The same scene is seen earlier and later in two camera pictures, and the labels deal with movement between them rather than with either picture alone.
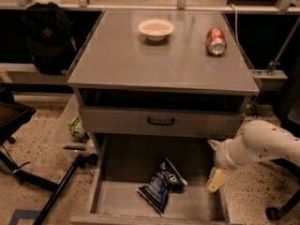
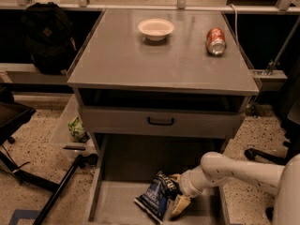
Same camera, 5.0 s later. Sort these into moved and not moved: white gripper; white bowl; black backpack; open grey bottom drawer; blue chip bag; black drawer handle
Moved: white gripper; blue chip bag
Not moved: black drawer handle; black backpack; open grey bottom drawer; white bowl
